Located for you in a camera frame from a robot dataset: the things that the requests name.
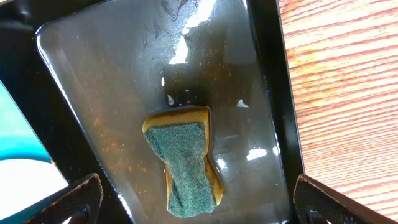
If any white plate front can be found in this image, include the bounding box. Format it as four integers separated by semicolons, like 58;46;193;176
1;159;68;220

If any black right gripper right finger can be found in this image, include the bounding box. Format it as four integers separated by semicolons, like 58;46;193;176
294;174;397;224

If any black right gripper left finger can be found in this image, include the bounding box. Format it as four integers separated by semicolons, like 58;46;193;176
23;173;103;223

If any green yellow sponge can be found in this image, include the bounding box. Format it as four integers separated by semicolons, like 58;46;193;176
142;106;224;218

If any blue plastic tray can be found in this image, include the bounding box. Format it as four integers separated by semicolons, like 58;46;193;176
1;84;53;223

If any black rectangular tray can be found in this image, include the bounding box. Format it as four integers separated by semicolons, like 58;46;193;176
1;0;303;223

